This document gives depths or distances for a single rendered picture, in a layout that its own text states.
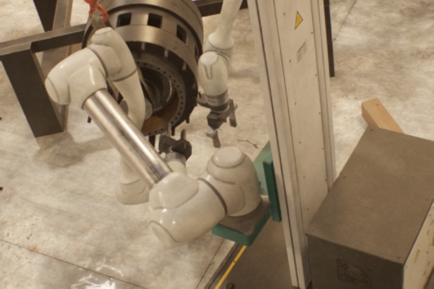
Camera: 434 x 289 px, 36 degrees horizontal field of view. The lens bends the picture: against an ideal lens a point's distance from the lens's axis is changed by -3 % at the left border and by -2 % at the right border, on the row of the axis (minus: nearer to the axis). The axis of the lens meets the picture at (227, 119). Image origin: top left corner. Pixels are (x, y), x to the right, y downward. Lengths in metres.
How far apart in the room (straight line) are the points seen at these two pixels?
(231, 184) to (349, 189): 0.42
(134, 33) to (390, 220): 1.28
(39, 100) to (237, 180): 2.16
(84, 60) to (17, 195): 1.77
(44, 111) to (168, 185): 2.11
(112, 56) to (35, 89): 1.75
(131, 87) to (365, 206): 0.91
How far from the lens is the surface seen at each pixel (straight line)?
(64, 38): 3.93
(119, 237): 3.50
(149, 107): 2.80
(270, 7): 1.84
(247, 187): 2.21
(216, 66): 2.51
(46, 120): 4.20
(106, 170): 3.87
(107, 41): 2.36
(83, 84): 2.28
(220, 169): 2.16
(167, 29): 2.88
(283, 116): 2.06
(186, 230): 2.13
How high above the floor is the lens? 2.54
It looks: 40 degrees down
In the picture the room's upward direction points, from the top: 12 degrees counter-clockwise
